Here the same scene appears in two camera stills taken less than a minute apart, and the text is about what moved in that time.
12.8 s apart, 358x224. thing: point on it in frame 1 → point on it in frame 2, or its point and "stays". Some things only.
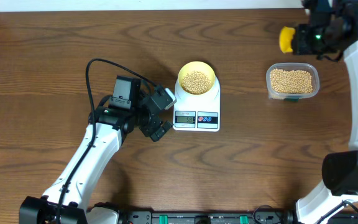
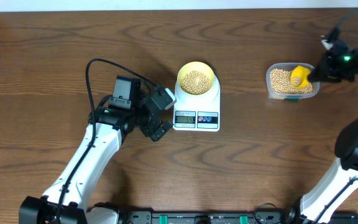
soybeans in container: x=296 y=81 stays
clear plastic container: x=292 y=81 stays
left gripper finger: x=164 y=129 stays
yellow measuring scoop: x=286 y=35 → x=299 y=76
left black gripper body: x=150 y=117 stays
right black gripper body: x=311 y=42 → x=344 y=66
